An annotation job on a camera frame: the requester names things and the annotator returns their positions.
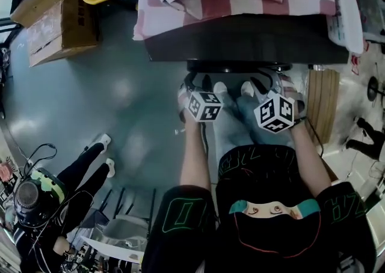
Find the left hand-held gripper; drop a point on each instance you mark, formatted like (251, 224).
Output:
(204, 106)

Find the person's right white shoe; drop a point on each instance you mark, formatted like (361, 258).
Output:
(247, 89)

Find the sealed cardboard box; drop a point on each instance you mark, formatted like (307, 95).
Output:
(66, 34)

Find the person's right forearm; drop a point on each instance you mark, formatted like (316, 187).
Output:
(309, 160)

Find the person's white shoe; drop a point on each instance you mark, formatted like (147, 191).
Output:
(104, 141)
(247, 89)
(220, 87)
(111, 167)

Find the cluttered work table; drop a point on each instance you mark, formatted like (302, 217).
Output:
(114, 250)

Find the black round stand base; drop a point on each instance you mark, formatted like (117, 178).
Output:
(374, 90)

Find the wooden slatted bench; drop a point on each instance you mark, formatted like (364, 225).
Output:
(323, 106)

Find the person's right hand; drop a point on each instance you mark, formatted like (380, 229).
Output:
(297, 102)

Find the black office chair base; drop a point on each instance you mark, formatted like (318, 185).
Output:
(367, 142)

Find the person's left white shoe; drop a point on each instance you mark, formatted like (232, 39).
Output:
(220, 87)

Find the grey plastic chair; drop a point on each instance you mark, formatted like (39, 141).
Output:
(126, 226)

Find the person's left forearm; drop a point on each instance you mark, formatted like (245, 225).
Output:
(194, 157)

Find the clear plastic bag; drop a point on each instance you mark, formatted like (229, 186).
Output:
(371, 10)

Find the black washing machine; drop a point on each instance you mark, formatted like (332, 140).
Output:
(240, 38)

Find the person's black printed shirt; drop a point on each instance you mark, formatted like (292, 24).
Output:
(270, 220)

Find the white plastic box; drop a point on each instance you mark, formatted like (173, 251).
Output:
(346, 22)

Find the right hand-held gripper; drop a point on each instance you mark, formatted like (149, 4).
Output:
(275, 112)

